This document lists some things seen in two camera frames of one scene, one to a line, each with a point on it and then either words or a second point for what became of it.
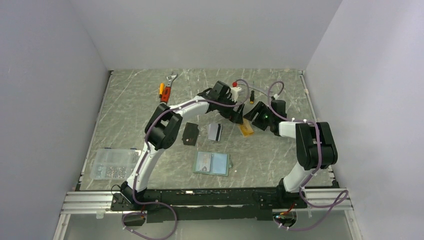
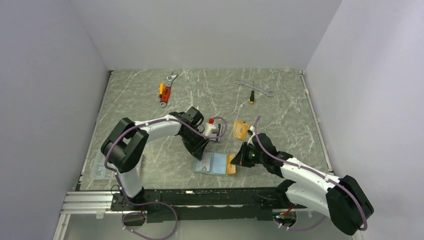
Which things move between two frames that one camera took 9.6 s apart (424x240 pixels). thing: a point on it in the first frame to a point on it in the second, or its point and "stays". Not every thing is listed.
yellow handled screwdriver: x=161 y=88 stays
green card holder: x=212 y=163 stays
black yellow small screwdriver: x=252 y=98 stays
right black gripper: x=260 y=108 to x=241 y=159
